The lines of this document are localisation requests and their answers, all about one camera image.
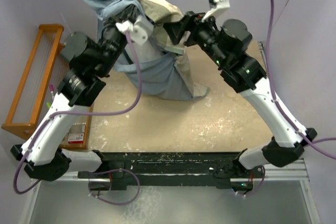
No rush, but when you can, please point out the orange wooden rack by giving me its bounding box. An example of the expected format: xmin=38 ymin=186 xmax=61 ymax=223
xmin=1 ymin=24 xmax=92 ymax=150

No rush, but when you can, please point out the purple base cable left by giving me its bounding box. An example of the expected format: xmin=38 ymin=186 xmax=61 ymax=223
xmin=89 ymin=167 xmax=141 ymax=206

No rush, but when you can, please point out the pink capped marker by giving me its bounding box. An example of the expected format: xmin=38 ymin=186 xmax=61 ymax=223
xmin=49 ymin=84 xmax=55 ymax=99

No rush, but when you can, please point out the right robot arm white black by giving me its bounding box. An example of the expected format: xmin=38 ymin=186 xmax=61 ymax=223
xmin=163 ymin=12 xmax=317 ymax=177

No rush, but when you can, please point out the red white small box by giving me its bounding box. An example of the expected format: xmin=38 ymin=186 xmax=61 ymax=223
xmin=67 ymin=133 xmax=85 ymax=144

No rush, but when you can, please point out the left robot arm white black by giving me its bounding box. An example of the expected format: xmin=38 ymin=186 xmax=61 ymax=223
xmin=11 ymin=5 xmax=140 ymax=181

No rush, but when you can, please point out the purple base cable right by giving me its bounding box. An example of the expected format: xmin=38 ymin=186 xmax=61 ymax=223
xmin=230 ymin=166 xmax=266 ymax=198

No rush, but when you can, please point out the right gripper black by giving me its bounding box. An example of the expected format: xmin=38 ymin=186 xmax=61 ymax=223
xmin=165 ymin=8 xmax=228 ymax=68

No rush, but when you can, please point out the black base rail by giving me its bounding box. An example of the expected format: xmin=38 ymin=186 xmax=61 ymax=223
xmin=78 ymin=152 xmax=263 ymax=191

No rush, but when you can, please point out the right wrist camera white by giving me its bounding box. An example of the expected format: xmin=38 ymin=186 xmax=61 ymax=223
xmin=202 ymin=0 xmax=230 ymax=23

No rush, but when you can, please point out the patchwork green beige pillowcase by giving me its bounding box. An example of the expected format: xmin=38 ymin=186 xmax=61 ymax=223
xmin=83 ymin=0 xmax=209 ymax=101

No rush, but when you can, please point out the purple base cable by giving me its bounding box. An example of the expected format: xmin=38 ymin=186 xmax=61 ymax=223
xmin=230 ymin=166 xmax=266 ymax=198
xmin=89 ymin=167 xmax=141 ymax=206

